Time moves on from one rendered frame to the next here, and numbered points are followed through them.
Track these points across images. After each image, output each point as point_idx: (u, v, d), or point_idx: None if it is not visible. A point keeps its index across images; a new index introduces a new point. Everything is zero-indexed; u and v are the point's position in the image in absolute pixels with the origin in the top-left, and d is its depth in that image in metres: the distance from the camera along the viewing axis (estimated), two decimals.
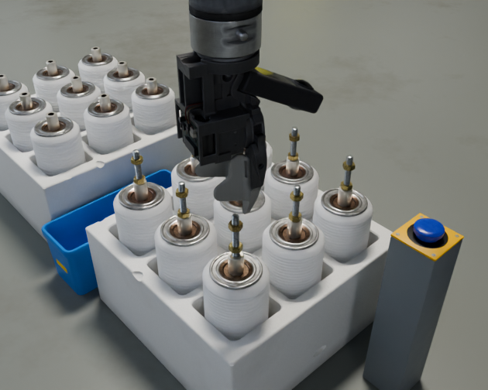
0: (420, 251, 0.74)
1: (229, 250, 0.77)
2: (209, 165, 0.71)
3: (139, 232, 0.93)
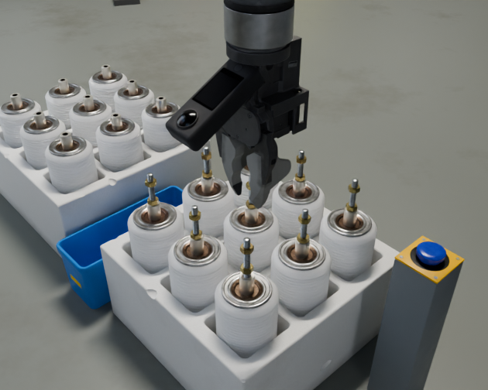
0: (423, 273, 0.78)
1: (241, 271, 0.81)
2: (279, 167, 0.71)
3: (152, 251, 0.96)
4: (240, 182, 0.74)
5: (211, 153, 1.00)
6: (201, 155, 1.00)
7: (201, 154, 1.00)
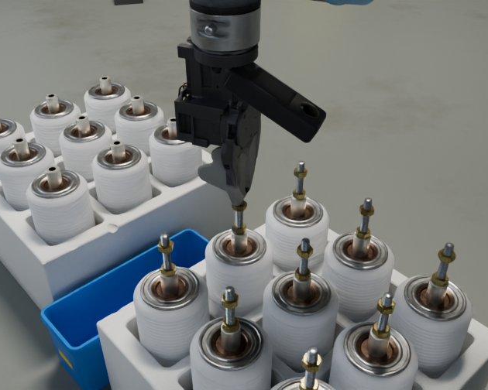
0: None
1: None
2: None
3: (167, 337, 0.71)
4: None
5: None
6: (236, 210, 0.74)
7: (236, 209, 0.74)
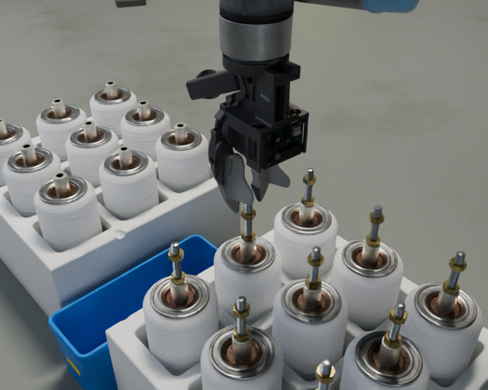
0: None
1: None
2: (245, 189, 0.67)
3: (177, 346, 0.71)
4: (257, 188, 0.73)
5: (243, 208, 0.75)
6: (252, 218, 0.74)
7: (252, 217, 0.74)
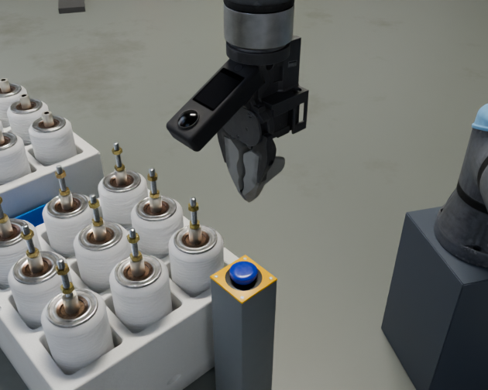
0: (231, 293, 0.80)
1: (61, 290, 0.83)
2: (273, 164, 0.72)
3: (2, 268, 0.98)
4: None
5: (56, 170, 1.02)
6: (62, 177, 1.01)
7: (62, 176, 1.01)
